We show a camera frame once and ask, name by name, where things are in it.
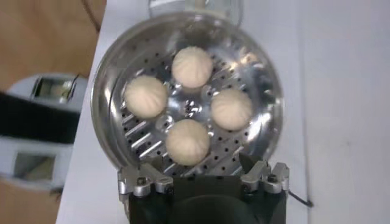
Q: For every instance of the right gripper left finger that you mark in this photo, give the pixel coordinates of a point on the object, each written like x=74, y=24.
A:
x=161, y=179

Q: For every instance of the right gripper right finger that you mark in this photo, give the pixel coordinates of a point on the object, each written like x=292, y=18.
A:
x=256, y=175

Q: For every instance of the white steamed baozi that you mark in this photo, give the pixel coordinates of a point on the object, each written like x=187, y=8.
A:
x=146, y=96
x=187, y=141
x=231, y=109
x=192, y=67

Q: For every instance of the stainless steel steamer basket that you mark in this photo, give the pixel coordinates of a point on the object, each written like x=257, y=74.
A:
x=259, y=76

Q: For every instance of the white and black robot torso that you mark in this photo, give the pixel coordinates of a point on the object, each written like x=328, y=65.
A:
x=30, y=118

